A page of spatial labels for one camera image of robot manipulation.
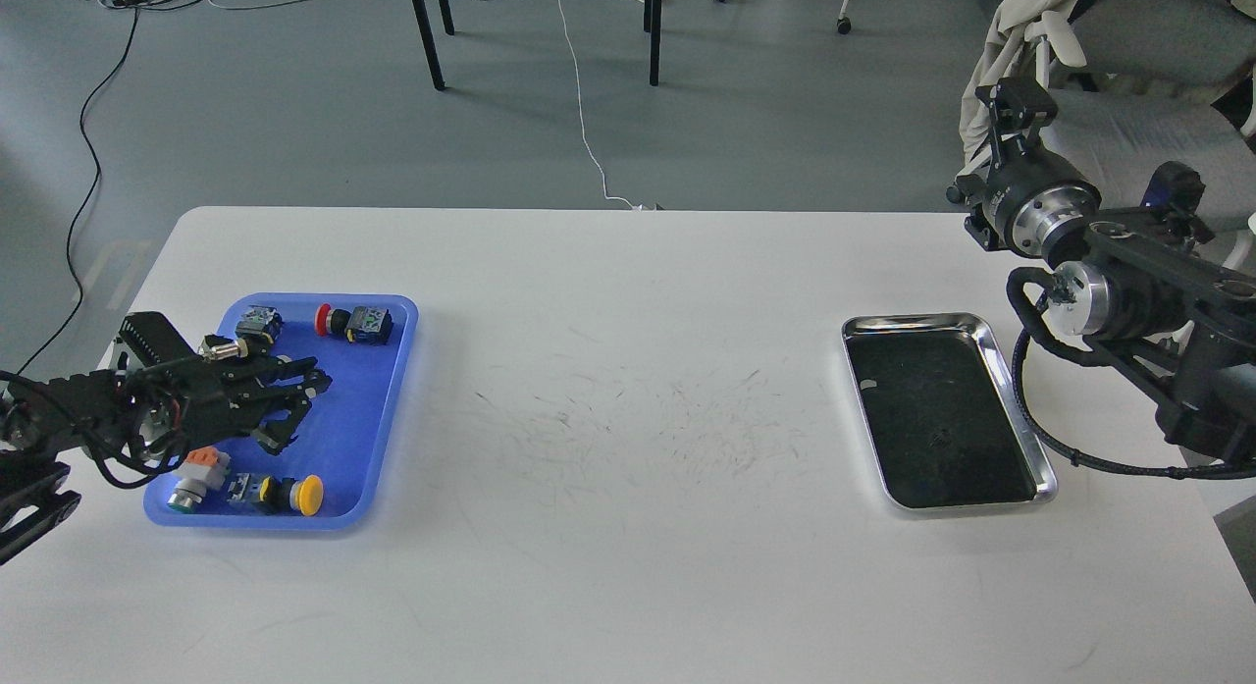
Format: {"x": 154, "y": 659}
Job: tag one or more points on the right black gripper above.
{"x": 1035, "y": 205}

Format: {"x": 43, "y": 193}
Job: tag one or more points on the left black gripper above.
{"x": 195, "y": 406}

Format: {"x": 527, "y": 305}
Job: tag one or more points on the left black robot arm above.
{"x": 144, "y": 417}

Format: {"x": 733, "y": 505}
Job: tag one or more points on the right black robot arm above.
{"x": 1121, "y": 287}

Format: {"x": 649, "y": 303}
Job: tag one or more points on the blue plastic tray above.
{"x": 345, "y": 437}

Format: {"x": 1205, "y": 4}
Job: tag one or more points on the beige jacket on chair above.
{"x": 1000, "y": 56}

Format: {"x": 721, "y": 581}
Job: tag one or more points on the grey office chair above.
{"x": 1147, "y": 94}

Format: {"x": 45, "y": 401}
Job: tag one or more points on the steel tray with black liner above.
{"x": 938, "y": 408}

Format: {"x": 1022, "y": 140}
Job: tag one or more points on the black table leg right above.
{"x": 652, "y": 25}

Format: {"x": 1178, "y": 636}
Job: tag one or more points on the black table leg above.
{"x": 427, "y": 38}
{"x": 652, "y": 25}

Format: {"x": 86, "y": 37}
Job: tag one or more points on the black table leg left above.
{"x": 427, "y": 38}

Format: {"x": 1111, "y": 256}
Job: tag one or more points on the green push button switch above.
{"x": 260, "y": 324}

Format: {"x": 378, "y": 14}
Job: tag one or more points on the silver orange push button switch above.
{"x": 203, "y": 471}

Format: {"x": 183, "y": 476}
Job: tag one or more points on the yellow push button switch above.
{"x": 272, "y": 495}

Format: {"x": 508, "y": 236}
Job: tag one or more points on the red emergency stop switch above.
{"x": 364, "y": 324}

